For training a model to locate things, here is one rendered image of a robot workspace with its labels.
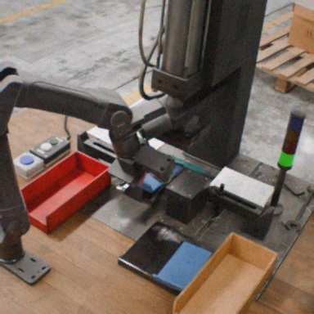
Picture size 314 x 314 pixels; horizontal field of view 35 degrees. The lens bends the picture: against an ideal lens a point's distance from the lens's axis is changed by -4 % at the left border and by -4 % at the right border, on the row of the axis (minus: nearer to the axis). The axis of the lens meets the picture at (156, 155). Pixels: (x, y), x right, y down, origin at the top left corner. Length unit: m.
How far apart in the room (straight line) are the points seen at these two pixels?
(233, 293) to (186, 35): 0.56
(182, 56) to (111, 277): 0.50
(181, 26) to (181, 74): 0.11
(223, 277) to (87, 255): 0.31
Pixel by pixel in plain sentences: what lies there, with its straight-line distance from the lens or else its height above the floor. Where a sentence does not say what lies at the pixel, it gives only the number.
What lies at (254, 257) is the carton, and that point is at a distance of 1.21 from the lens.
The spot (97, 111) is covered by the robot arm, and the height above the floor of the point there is 1.27.
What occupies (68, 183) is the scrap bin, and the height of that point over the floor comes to 0.90.
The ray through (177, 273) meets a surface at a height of 0.92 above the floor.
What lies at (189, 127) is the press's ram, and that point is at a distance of 1.19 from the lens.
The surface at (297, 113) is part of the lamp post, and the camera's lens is 1.23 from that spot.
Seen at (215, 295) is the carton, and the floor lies 0.91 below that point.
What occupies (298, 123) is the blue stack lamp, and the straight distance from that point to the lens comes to 1.24.
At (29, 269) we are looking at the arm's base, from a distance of 1.16.
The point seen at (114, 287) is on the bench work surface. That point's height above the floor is 0.90.
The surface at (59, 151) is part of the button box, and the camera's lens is 1.47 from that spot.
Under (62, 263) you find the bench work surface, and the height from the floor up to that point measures 0.90.
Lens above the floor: 1.77
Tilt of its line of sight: 35 degrees down
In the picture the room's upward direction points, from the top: 6 degrees clockwise
